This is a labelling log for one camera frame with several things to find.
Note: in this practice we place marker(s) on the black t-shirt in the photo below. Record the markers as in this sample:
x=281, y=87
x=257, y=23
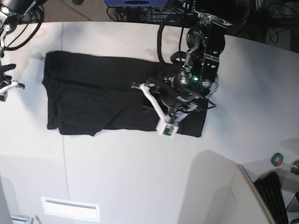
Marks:
x=88, y=94

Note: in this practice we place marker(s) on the pencil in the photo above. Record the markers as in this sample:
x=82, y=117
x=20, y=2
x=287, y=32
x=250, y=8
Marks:
x=38, y=220

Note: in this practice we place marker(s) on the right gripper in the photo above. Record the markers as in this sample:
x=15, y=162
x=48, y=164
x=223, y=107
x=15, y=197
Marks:
x=5, y=68

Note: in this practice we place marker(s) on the metal knob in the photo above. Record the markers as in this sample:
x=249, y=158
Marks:
x=294, y=168

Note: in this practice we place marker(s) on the green tape roll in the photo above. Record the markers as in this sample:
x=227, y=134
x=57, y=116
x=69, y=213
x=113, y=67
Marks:
x=277, y=159

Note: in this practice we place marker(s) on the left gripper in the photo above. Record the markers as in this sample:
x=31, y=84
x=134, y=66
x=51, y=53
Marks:
x=173, y=95

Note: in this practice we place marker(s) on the black keyboard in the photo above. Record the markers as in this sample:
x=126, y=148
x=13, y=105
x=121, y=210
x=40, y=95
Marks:
x=269, y=188

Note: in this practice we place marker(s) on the white partition panel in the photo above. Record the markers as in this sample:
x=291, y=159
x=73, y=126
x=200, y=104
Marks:
x=219, y=191

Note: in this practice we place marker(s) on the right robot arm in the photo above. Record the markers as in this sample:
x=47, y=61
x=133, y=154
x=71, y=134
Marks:
x=14, y=13

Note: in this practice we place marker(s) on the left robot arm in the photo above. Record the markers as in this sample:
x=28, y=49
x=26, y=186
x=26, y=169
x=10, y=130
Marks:
x=208, y=21

